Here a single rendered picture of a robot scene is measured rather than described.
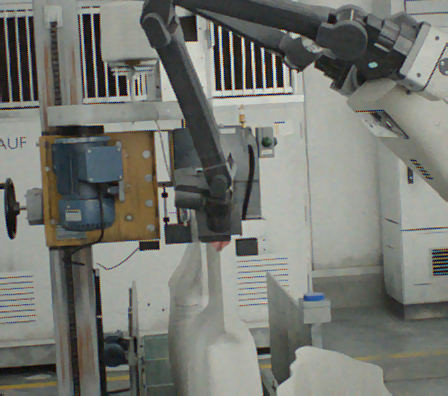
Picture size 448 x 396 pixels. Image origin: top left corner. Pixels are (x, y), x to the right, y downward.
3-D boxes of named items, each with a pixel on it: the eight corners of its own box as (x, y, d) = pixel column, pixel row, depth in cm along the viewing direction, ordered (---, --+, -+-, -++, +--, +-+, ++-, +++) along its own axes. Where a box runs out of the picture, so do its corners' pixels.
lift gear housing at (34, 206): (45, 226, 290) (42, 188, 290) (25, 227, 290) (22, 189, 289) (48, 222, 301) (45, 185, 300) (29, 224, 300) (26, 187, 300)
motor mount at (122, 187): (129, 202, 268) (126, 141, 267) (104, 204, 268) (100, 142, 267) (130, 194, 296) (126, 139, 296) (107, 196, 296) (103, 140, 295)
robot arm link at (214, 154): (161, 12, 198) (172, -8, 207) (135, 20, 200) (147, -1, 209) (234, 193, 217) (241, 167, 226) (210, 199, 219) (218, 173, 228)
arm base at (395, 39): (419, 28, 204) (392, 81, 204) (384, 9, 203) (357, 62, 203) (432, 23, 196) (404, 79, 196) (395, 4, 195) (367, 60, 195)
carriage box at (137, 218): (161, 239, 289) (154, 129, 287) (41, 248, 285) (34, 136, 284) (158, 230, 313) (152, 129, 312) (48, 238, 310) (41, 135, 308)
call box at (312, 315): (331, 321, 282) (330, 300, 281) (303, 324, 281) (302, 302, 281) (326, 316, 290) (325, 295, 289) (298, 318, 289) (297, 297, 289)
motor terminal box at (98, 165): (125, 189, 264) (122, 145, 264) (88, 192, 259) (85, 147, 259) (112, 188, 271) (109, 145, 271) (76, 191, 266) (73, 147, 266)
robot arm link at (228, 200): (230, 202, 220) (234, 183, 224) (199, 198, 221) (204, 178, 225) (229, 222, 226) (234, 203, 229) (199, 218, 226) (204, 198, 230)
